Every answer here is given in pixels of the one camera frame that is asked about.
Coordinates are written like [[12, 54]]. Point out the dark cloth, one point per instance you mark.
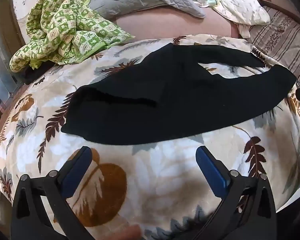
[[35, 76]]

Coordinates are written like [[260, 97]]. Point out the leaf print blanket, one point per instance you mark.
[[165, 180]]

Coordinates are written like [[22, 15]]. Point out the cream printed cloth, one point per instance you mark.
[[240, 10]]

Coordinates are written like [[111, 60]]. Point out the wooden door panel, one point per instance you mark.
[[12, 30]]

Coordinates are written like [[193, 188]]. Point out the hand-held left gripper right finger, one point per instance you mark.
[[211, 170]]

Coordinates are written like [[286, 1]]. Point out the green patterned cloth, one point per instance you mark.
[[65, 30]]

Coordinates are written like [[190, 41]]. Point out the pink bed sheet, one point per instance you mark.
[[177, 25]]

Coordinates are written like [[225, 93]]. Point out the glass panel door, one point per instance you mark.
[[0, 67]]

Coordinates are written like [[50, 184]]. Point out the wooden bed frame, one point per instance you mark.
[[290, 15]]

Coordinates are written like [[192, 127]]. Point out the black pants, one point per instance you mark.
[[165, 92]]

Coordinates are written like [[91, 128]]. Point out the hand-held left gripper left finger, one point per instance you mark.
[[76, 165]]

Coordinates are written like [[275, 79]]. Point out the striped brown bed sheet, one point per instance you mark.
[[277, 37]]

